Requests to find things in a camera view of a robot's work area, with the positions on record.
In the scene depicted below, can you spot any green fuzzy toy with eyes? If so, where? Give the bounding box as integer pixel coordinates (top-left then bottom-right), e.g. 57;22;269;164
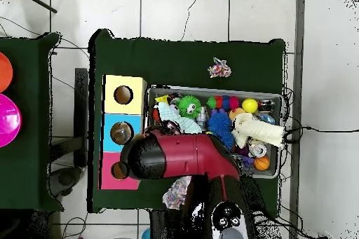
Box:
177;94;203;119

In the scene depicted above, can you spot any black rod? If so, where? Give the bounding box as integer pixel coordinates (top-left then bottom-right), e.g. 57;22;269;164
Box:
15;0;58;14

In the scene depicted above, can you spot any grey robot toy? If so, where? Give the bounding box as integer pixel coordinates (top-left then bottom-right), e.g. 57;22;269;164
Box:
196;105;210;130

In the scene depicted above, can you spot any yellow ball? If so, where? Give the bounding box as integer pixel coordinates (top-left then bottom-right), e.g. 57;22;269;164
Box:
242;98;259;114

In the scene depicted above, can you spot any blue spiky ball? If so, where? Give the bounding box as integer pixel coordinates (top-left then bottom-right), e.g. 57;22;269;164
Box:
217;130;236;151
206;111;233;133

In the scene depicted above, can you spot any small orange basketball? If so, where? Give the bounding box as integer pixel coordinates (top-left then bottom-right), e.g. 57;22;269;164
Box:
253;155;271;172

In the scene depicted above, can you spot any yellow cheese wedge toy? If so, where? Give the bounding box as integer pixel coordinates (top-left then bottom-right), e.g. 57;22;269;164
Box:
155;94;169;107

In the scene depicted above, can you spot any pink bowl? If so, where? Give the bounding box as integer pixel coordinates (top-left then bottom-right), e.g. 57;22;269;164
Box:
0;93;23;149

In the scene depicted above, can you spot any cream waffle cloth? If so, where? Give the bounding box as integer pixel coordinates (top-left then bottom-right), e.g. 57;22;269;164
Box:
231;113;287;150

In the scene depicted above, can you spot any orange round disc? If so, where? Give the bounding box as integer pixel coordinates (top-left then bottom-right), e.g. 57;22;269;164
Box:
229;107;245;121

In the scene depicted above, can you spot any side table with green cloth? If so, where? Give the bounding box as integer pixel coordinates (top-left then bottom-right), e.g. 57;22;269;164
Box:
0;32;62;213

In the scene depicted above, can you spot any black power cable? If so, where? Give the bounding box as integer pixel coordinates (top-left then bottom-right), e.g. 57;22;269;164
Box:
283;125;359;140

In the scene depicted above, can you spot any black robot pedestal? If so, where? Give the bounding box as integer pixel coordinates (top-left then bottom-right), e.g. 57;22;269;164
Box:
149;210;194;239

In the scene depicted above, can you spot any crushed silver can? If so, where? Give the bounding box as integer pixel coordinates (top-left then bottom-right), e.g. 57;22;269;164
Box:
250;141;269;158

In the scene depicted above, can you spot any orange bowl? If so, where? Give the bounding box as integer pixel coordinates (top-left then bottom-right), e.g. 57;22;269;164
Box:
0;52;14;94

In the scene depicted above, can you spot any mint green waffle cloth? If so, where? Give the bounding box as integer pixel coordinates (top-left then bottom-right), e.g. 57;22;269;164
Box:
158;101;203;135

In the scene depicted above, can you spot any red ball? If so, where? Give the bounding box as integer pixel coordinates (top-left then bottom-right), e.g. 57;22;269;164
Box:
151;107;163;122

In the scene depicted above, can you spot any wooden box with three holes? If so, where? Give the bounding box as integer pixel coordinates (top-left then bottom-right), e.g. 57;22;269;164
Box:
100;74;148;191

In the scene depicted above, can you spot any wire mesh bin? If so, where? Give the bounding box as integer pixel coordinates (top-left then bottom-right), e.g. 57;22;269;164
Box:
142;86;283;179

